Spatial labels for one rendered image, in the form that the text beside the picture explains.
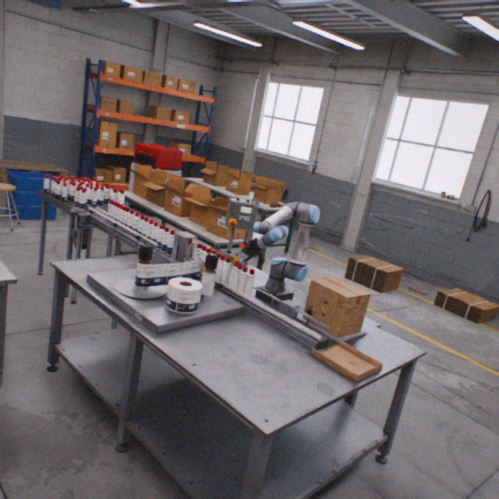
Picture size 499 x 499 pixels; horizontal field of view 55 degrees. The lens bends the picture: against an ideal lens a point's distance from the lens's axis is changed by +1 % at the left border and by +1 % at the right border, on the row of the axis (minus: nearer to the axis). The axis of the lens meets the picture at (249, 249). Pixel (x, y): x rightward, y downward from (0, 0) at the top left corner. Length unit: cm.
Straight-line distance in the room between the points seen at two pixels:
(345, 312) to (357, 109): 667
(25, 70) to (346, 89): 595
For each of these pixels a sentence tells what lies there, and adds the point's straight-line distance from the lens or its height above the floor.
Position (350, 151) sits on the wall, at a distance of 920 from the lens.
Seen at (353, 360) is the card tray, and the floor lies 83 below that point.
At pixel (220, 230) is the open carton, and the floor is 85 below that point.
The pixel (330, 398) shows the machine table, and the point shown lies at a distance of 239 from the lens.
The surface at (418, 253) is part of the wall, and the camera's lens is 840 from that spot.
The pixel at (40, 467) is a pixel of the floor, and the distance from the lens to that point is 309.
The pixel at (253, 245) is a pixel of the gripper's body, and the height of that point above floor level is 129.
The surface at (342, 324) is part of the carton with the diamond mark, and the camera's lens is 295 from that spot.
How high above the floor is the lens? 203
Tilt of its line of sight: 16 degrees down
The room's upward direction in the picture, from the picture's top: 11 degrees clockwise
